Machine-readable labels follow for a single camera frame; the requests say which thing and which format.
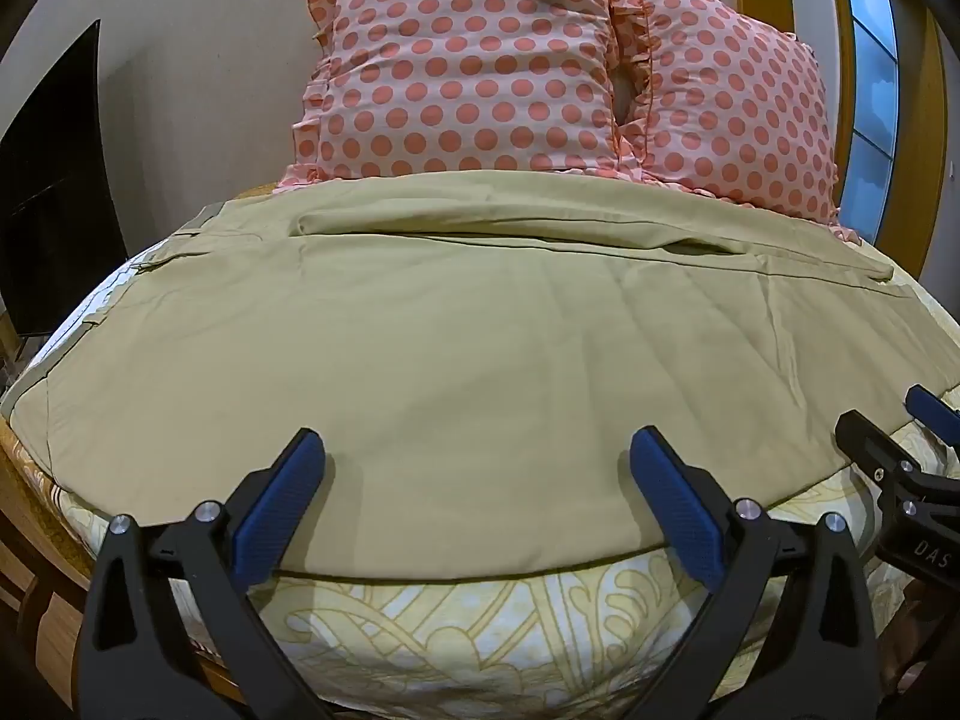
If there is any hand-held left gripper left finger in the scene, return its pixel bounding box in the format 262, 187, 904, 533
73, 427, 335, 720

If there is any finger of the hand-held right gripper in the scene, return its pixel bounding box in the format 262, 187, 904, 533
835, 409, 960, 500
904, 384, 960, 445

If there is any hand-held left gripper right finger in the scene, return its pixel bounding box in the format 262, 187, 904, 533
628, 426, 880, 720

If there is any olive green blanket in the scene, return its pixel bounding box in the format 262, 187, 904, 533
6, 169, 897, 586

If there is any yellow patterned bed sheet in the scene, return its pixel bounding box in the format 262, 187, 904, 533
0, 240, 960, 720

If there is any pink polka dot pillow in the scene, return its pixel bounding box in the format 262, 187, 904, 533
611, 0, 862, 245
274, 0, 653, 192

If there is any black television screen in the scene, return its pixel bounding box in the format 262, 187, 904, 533
0, 19, 130, 338

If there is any wooden bed frame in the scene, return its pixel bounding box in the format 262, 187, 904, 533
0, 416, 241, 720

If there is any window with wooden frame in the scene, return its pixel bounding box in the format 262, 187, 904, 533
731, 0, 950, 286

